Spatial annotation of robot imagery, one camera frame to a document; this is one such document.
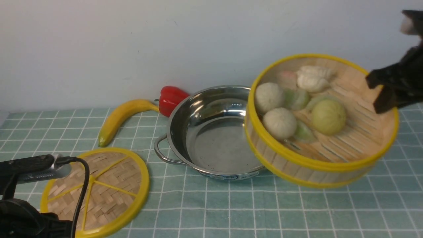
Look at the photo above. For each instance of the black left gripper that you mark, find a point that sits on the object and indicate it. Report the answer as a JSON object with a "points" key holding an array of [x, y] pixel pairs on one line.
{"points": [[19, 219]]}

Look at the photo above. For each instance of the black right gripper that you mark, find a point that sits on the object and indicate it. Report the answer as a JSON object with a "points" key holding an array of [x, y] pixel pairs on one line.
{"points": [[412, 70]]}

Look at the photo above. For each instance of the bamboo steamer basket yellow rim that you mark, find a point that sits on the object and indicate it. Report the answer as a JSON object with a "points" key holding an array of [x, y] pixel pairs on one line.
{"points": [[331, 161]]}

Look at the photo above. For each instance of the woven bamboo steamer lid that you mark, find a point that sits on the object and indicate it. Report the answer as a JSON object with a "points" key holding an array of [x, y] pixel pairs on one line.
{"points": [[118, 188]]}

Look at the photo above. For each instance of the stainless steel pot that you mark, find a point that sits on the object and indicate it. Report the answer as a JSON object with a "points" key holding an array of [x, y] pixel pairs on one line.
{"points": [[206, 132]]}

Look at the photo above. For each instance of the green round bun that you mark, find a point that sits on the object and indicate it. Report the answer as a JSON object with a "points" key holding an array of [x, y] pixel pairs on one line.
{"points": [[328, 117]]}

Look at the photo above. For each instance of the white dumpling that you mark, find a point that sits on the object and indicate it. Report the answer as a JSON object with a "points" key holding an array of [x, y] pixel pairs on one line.
{"points": [[318, 71], [312, 83]]}

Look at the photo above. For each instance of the green dumpling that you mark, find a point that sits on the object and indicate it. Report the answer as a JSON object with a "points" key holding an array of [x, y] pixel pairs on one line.
{"points": [[303, 133], [296, 99]]}

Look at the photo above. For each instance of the pink shrimp dumpling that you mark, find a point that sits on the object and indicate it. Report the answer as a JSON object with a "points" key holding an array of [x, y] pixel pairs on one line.
{"points": [[287, 75]]}

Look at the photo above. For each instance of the white round bun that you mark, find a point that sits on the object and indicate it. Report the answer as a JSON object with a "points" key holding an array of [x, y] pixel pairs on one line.
{"points": [[280, 123], [269, 96]]}

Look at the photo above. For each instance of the yellow banana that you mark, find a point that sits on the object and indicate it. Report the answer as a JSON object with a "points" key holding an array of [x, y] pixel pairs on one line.
{"points": [[119, 115]]}

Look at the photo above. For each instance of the red bell pepper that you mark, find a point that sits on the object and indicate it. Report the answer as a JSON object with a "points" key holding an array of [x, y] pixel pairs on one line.
{"points": [[170, 97]]}

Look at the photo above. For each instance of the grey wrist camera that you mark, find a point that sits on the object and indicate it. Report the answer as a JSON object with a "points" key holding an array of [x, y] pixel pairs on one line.
{"points": [[36, 168]]}

